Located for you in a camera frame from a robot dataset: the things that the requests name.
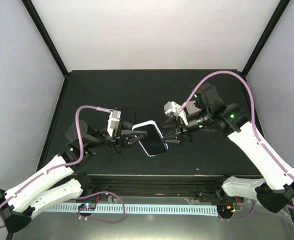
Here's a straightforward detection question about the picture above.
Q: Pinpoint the lavender cased phone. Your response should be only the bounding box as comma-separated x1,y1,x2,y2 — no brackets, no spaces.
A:
132,120,168,157

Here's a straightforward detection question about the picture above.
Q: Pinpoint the beige cased phone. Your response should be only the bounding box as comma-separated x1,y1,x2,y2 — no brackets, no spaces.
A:
185,100,199,115

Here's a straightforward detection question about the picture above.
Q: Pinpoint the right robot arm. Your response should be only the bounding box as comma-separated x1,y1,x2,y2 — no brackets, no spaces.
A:
164,83,294,213

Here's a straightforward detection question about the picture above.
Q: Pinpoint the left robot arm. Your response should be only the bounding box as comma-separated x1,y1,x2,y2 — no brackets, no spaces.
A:
0,120,149,234

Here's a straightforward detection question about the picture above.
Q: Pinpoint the small circuit board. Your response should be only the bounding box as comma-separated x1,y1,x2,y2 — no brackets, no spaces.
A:
78,203,96,211

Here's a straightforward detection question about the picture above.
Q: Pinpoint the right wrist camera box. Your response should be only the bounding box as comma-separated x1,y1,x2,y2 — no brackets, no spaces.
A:
164,101,188,125

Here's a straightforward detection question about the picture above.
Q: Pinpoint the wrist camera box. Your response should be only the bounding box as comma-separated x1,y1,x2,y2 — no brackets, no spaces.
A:
164,101,188,125
107,109,121,137

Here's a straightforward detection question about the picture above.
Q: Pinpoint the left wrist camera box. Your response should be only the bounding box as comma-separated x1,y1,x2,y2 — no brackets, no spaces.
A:
107,109,121,137

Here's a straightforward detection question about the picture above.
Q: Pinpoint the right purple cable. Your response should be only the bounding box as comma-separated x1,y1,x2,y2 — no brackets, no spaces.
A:
176,70,294,213

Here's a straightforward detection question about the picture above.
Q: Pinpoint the purple loop cable at base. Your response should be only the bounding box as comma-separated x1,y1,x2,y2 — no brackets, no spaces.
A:
76,191,126,224

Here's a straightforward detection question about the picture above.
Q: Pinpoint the light blue slotted cable duct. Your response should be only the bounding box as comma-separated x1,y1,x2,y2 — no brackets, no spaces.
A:
46,202,218,217

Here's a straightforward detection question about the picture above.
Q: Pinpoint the left black frame post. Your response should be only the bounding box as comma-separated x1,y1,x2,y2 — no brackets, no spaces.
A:
21,0,69,77

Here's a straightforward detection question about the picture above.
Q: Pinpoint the black frame post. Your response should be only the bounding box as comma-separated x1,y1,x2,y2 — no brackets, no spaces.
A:
21,0,69,77
242,0,291,77

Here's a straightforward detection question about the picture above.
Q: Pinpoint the right black frame post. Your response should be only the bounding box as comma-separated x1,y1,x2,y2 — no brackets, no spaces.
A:
242,0,291,77

